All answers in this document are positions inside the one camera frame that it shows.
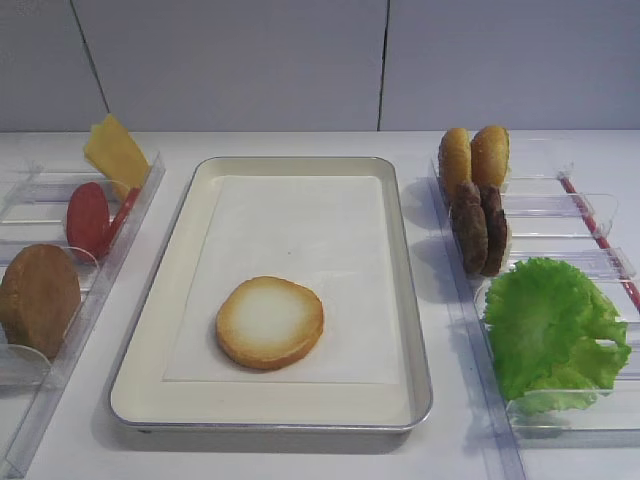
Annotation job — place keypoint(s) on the left brown meat patty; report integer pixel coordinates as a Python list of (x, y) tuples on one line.
[(469, 225)]

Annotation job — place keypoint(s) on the brown meat patty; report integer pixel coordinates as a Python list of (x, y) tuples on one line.
[(469, 225), (497, 229)]

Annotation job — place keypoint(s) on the right brown meat patty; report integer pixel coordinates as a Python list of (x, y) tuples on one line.
[(497, 229)]

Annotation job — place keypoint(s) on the thin tilted tomato slice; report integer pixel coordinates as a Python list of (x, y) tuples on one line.
[(118, 220)]

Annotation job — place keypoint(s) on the yellow cheese slice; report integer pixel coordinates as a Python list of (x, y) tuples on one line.
[(113, 151)]

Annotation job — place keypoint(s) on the red tomato slice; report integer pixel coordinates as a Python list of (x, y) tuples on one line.
[(87, 221)]

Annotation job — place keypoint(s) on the green lettuce leaf in rack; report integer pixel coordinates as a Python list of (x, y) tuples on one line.
[(556, 338)]

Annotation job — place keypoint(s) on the metal baking tray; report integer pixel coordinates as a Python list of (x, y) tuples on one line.
[(331, 224)]

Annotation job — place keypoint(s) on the bottom bun slice on tray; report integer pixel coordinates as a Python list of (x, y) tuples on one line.
[(268, 323)]

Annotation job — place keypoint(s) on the left golden bun in rack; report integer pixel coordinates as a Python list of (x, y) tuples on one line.
[(454, 159)]

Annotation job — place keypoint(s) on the golden bun in rack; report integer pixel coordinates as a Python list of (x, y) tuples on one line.
[(454, 159), (490, 152)]

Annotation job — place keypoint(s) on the right golden bun in rack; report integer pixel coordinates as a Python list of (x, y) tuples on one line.
[(490, 152)]

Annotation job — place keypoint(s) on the right clear acrylic rack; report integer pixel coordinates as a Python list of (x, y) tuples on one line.
[(548, 218)]

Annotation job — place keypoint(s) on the clear acrylic rack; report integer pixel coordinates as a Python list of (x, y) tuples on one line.
[(548, 218), (33, 211)]

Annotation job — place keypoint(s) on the brown bun top left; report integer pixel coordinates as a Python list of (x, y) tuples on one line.
[(40, 293)]

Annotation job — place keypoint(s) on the left clear acrylic rack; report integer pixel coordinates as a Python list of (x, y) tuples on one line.
[(33, 211)]

